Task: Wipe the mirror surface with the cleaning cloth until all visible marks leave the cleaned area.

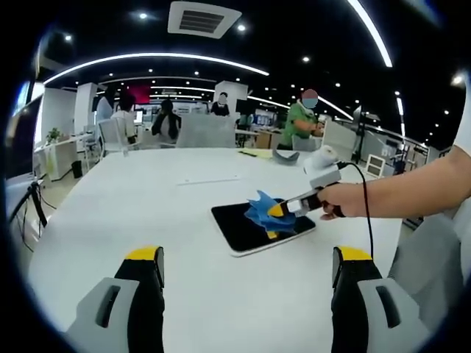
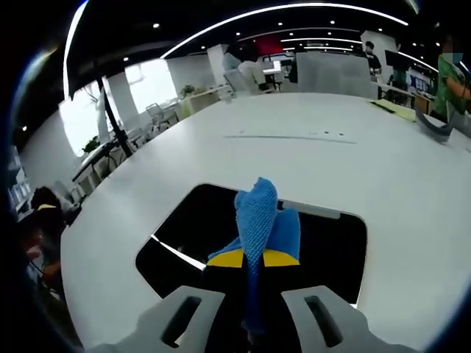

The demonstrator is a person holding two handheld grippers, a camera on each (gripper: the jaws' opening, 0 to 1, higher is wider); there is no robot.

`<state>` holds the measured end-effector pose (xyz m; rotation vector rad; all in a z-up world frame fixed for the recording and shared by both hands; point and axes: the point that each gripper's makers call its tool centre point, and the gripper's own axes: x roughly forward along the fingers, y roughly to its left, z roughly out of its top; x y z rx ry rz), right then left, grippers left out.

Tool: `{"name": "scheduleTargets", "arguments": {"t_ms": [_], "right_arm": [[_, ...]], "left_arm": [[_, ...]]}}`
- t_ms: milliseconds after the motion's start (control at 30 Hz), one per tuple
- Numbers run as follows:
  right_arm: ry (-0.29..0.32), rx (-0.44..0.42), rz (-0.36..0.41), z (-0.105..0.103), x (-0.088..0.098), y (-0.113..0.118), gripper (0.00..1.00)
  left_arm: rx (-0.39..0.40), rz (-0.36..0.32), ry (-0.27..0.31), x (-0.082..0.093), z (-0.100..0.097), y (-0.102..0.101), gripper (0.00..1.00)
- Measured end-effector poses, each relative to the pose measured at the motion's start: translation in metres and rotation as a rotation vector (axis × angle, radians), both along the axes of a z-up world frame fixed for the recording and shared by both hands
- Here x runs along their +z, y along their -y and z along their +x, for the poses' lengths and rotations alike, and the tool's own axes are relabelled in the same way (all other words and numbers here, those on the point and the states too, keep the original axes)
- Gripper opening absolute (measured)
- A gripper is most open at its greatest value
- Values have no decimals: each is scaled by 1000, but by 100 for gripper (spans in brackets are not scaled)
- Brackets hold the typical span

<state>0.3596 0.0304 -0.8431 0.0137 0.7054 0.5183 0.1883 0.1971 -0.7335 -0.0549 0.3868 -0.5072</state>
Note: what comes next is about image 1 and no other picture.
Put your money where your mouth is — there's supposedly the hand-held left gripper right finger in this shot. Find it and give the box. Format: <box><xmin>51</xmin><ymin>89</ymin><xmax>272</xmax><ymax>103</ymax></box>
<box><xmin>332</xmin><ymin>245</ymin><xmax>431</xmax><ymax>353</ymax></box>

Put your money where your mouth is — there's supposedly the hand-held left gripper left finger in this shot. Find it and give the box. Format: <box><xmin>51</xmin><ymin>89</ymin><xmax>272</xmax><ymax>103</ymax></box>
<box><xmin>65</xmin><ymin>245</ymin><xmax>166</xmax><ymax>353</ymax></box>

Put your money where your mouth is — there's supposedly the blue cleaning cloth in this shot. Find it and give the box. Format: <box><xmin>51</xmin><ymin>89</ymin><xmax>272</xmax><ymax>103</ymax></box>
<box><xmin>245</xmin><ymin>190</ymin><xmax>283</xmax><ymax>228</ymax></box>

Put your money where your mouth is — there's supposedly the person's right hand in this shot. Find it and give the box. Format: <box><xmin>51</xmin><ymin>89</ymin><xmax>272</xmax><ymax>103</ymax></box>
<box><xmin>318</xmin><ymin>183</ymin><xmax>369</xmax><ymax>221</ymax></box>

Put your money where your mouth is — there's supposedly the grey curved object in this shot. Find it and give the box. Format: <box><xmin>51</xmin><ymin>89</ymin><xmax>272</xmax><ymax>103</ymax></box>
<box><xmin>272</xmin><ymin>149</ymin><xmax>301</xmax><ymax>167</ymax></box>

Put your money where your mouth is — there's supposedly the white board panel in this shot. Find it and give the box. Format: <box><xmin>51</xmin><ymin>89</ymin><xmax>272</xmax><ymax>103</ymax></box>
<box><xmin>322</xmin><ymin>120</ymin><xmax>357</xmax><ymax>163</ymax></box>

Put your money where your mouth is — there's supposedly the yellow paper sheet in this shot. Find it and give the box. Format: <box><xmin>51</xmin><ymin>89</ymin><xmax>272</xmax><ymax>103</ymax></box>
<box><xmin>237</xmin><ymin>149</ymin><xmax>274</xmax><ymax>160</ymax></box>

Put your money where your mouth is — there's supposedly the black screen stand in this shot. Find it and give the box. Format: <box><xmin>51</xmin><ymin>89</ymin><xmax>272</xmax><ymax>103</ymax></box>
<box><xmin>9</xmin><ymin>179</ymin><xmax>49</xmax><ymax>236</ymax></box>

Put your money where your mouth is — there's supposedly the beige low cabinet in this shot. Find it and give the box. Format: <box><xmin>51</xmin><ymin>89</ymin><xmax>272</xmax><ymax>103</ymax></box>
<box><xmin>35</xmin><ymin>134</ymin><xmax>96</xmax><ymax>181</ymax></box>

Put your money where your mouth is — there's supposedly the white office chair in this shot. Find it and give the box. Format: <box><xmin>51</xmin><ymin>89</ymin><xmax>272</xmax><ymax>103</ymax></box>
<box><xmin>98</xmin><ymin>118</ymin><xmax>130</xmax><ymax>154</ymax></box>

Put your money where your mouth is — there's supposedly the ceiling air vent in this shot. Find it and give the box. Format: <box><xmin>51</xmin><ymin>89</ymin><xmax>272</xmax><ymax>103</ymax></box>
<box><xmin>168</xmin><ymin>1</ymin><xmax>243</xmax><ymax>40</ymax></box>

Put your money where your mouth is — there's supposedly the black display screen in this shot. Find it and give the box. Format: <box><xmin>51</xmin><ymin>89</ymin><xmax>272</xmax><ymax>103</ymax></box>
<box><xmin>5</xmin><ymin>95</ymin><xmax>41</xmax><ymax>181</ymax></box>

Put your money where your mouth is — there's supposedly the black cable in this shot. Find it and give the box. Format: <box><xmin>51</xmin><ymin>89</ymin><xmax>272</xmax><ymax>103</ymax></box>
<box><xmin>336</xmin><ymin>161</ymin><xmax>375</xmax><ymax>258</ymax></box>

